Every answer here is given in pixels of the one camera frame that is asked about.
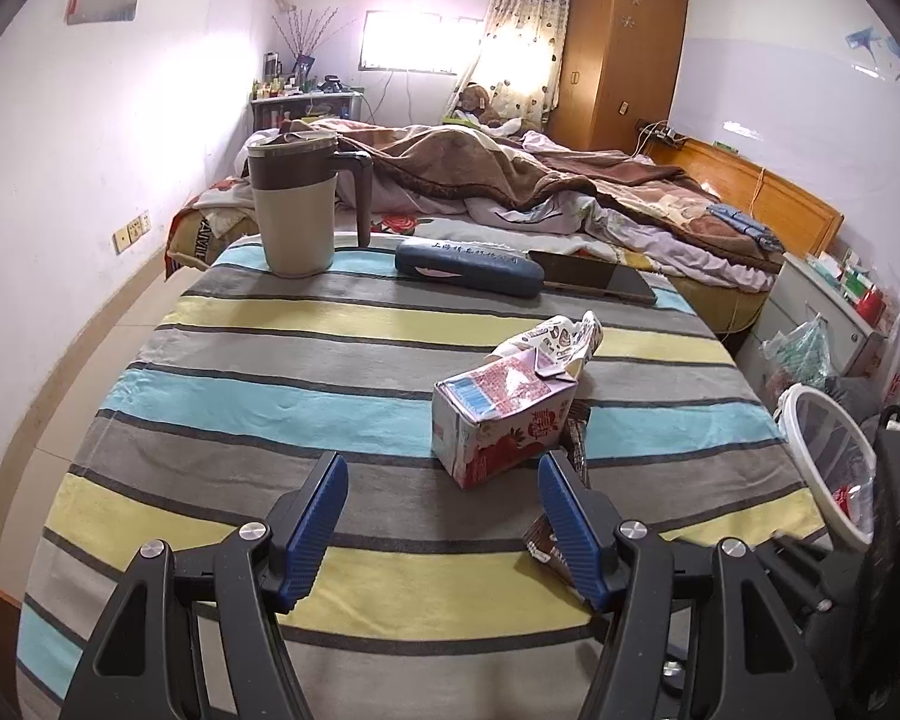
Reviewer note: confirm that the window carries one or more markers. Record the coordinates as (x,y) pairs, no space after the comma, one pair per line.
(420,41)

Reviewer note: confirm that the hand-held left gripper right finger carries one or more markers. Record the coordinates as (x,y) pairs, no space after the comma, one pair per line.
(570,532)

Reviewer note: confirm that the green printed plastic bag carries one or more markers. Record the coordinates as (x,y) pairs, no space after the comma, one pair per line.
(802,352)

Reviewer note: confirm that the brown teddy bear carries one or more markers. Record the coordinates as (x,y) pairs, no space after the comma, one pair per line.
(476,101)

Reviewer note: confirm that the green white box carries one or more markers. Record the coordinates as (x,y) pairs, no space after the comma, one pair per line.
(855,279)

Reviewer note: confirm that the blue wall sticker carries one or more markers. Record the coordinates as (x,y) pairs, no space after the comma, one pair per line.
(877,49)

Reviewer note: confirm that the dark cloth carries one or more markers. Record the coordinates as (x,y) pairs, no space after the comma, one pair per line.
(847,391)

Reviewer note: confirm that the pink strawberry drink carton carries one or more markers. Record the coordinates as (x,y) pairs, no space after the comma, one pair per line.
(495,427)

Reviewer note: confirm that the clear bin liner bag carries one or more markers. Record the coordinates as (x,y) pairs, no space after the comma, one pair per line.
(832,439)

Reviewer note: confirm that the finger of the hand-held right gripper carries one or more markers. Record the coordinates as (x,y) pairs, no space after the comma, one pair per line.
(795,577)

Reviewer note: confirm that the teal tissue pack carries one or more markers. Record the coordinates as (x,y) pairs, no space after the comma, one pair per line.
(825,268)

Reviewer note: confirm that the clear red label soda bottle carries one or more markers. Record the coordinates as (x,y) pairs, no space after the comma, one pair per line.
(846,501)

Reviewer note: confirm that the crumpled printed paper cup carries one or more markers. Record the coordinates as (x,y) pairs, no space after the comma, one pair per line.
(555,337)

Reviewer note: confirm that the white nightstand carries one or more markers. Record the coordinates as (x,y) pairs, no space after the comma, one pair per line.
(784,315)

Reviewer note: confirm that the brown fleece blanket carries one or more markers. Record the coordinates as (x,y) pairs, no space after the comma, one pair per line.
(457,165)

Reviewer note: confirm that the dotted curtain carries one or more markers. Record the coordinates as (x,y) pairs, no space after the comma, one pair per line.
(517,30)

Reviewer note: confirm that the white round waste bin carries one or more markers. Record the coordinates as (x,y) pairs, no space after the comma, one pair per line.
(793,411)

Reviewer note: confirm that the brown beige lidded mug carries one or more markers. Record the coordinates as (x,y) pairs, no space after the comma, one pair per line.
(296,225)

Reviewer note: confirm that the wooden headboard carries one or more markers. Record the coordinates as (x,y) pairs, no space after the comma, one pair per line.
(765,195)

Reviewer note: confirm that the dark blue glasses case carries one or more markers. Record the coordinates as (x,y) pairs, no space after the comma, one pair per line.
(465,266)

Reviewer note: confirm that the dark foil wrapper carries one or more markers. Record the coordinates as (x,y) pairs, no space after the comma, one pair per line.
(577,442)

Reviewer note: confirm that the striped tablecloth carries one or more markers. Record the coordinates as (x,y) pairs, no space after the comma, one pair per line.
(270,390)

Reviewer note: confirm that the blue folded cloth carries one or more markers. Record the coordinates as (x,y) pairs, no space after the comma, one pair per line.
(742,225)

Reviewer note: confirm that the red box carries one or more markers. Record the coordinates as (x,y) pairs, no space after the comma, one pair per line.
(870,306)

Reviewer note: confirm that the wooden wardrobe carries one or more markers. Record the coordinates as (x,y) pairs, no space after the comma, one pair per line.
(615,52)

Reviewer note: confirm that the bed with yellow mattress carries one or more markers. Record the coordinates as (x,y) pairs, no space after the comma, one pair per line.
(720,304)

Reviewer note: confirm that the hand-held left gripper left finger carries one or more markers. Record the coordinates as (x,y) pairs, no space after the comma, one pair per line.
(319,525)

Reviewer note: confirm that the power strip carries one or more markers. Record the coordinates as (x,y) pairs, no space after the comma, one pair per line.
(664,133)

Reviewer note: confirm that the wall socket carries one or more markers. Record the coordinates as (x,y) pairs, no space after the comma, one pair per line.
(131,232)

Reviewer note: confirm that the cluttered white shelf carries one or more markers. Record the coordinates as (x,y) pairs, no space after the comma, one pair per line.
(307,109)

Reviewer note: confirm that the brown snack wrapper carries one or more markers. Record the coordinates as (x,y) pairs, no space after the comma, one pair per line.
(538,540)

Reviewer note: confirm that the dried flower branches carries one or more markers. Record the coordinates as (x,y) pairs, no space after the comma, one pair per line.
(307,34)

